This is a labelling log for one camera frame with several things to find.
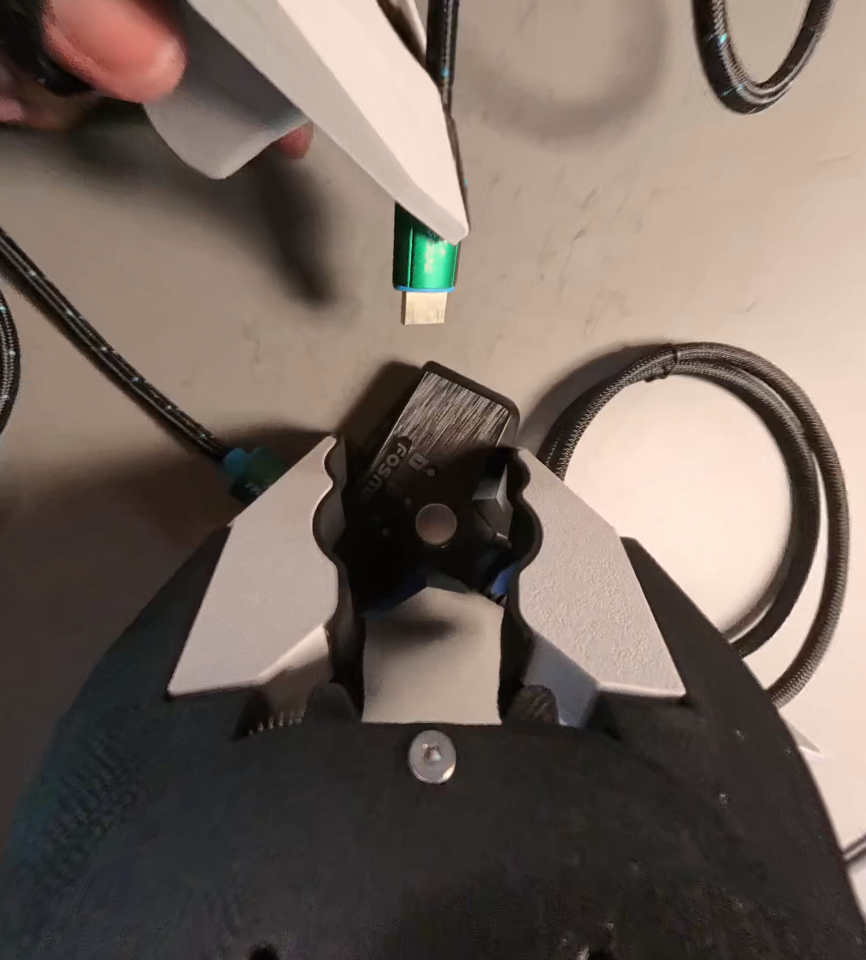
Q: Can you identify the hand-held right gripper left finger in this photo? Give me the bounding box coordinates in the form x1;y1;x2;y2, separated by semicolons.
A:
168;435;368;723

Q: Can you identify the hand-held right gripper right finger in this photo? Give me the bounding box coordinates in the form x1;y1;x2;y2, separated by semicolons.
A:
502;446;687;727

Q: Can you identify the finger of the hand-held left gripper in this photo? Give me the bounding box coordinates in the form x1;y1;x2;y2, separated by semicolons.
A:
144;0;471;245

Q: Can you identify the black hdmi switch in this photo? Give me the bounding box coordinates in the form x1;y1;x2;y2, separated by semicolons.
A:
339;362;521;612

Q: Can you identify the person's left hand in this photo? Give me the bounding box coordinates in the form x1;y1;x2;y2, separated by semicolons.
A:
0;0;315;160

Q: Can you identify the grey braided cable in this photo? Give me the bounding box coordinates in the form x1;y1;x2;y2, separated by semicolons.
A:
536;341;866;865

